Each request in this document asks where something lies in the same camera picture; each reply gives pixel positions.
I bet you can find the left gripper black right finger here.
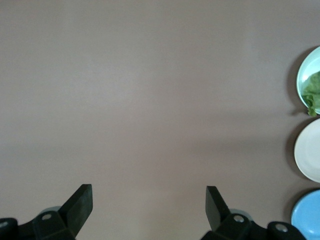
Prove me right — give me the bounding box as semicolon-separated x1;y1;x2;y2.
199;185;268;240

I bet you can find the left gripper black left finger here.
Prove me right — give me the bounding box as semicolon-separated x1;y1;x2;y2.
32;184;94;240

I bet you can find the green lettuce leaf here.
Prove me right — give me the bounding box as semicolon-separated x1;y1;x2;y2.
301;71;320;117

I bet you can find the blue round plate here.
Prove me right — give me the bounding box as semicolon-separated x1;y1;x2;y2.
291;189;320;238

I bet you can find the beige round plate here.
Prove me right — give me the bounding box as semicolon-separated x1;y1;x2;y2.
294;118;320;183

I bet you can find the brown table cover sheet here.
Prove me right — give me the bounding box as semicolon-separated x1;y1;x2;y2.
0;0;320;240

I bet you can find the pale green round plate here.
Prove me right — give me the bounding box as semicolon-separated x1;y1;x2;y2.
296;45;320;115

